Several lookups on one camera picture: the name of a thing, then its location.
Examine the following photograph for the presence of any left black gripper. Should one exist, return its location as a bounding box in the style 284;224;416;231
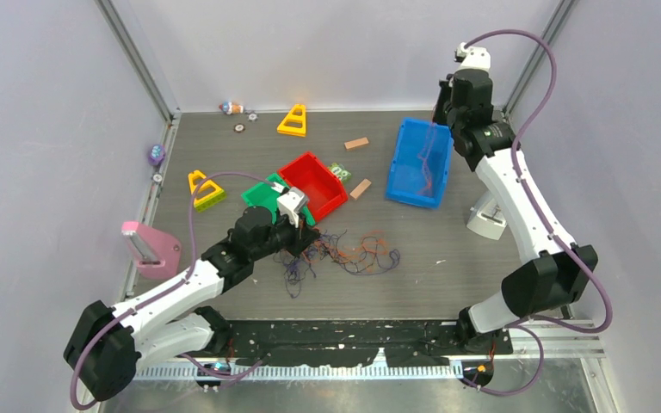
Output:
250;209;320;262

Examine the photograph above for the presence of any purple wire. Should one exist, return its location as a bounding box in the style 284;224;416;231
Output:
273;231;403;299

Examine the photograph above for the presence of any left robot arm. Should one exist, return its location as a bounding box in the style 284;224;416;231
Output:
63;206;320;410

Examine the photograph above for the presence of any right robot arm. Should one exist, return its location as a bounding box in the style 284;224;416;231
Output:
433;68;598;354

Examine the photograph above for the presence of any red plastic bin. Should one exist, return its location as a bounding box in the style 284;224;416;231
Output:
278;151;349;223

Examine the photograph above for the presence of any green plastic bin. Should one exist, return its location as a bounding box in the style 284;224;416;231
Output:
242;173;289;221

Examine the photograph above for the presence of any blue plastic bin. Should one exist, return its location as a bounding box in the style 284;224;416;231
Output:
385;118;454;209

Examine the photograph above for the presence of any wooden block near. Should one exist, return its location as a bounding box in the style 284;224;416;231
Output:
349;178;372;200

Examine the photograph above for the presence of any wooden block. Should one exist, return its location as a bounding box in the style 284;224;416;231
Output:
343;137;370;151
349;178;372;200

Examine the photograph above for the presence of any green small toy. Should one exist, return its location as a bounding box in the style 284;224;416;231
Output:
328;163;352;183

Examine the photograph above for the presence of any wooden block far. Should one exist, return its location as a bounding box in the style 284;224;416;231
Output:
343;137;370;151

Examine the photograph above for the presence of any yellow triangle block near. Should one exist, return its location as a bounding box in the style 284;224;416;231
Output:
188;170;226;213

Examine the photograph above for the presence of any yellow triangle block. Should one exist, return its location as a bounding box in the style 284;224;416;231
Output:
188;170;226;213
276;104;307;138

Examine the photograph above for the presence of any yellow triangle block far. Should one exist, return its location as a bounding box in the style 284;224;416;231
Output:
276;104;307;138

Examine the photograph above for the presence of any white tape dispenser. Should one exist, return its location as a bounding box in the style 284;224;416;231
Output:
466;192;507;240

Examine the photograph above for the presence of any pink tape dispenser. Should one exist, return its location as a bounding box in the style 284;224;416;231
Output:
121;221;182;280

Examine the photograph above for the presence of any small figurine toy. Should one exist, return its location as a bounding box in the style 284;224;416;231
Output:
218;101;245;115

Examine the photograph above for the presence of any purple round toy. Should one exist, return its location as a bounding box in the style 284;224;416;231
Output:
148;144;166;167

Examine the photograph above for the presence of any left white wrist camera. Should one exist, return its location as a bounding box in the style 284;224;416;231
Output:
271;182;309;228

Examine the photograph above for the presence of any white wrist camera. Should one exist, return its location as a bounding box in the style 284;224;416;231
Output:
454;42;491;73
271;182;309;228

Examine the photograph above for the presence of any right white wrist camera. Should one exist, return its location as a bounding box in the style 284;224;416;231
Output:
454;42;491;73

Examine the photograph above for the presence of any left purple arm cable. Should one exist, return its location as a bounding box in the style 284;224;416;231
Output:
69;171;286;411

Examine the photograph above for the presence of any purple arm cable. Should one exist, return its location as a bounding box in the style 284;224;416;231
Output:
69;171;286;411
458;29;615;398

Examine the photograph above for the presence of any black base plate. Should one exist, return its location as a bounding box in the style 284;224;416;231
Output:
191;319;513;367

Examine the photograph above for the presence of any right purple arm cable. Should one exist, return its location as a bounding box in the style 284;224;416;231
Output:
458;29;615;398

